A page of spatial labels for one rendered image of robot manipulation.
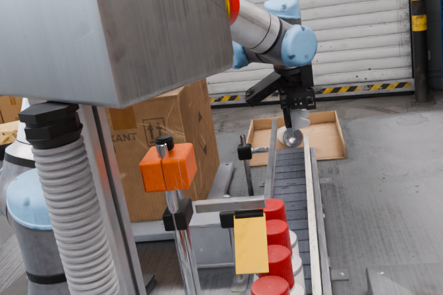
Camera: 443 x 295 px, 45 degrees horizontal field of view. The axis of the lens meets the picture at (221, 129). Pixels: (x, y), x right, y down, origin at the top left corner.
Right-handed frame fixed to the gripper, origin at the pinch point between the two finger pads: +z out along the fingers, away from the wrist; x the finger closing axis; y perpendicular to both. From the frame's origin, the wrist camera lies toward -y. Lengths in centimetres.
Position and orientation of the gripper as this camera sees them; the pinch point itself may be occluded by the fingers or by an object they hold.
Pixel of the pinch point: (289, 131)
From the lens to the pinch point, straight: 134.8
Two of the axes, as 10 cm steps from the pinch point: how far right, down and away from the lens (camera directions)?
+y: 9.8, -1.0, -1.7
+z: 1.9, 7.8, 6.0
